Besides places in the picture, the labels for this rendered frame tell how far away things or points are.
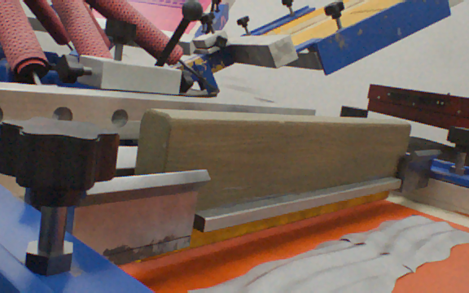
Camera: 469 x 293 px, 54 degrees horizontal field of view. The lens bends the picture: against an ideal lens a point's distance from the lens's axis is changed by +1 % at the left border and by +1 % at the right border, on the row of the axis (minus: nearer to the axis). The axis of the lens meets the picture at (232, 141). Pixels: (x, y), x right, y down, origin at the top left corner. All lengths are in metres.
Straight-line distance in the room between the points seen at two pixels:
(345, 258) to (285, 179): 0.08
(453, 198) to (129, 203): 0.48
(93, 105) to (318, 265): 0.29
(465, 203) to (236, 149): 0.39
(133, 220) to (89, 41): 0.59
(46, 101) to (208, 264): 0.24
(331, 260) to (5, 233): 0.23
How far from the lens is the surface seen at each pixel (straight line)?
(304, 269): 0.35
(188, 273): 0.32
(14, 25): 0.77
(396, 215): 0.57
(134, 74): 0.60
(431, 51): 2.53
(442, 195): 0.66
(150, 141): 0.29
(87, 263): 0.22
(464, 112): 1.29
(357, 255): 0.40
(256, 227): 0.39
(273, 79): 2.98
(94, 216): 0.25
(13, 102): 0.48
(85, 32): 0.84
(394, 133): 0.55
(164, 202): 0.27
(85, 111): 0.51
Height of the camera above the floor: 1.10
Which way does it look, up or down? 9 degrees down
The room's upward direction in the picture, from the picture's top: 9 degrees clockwise
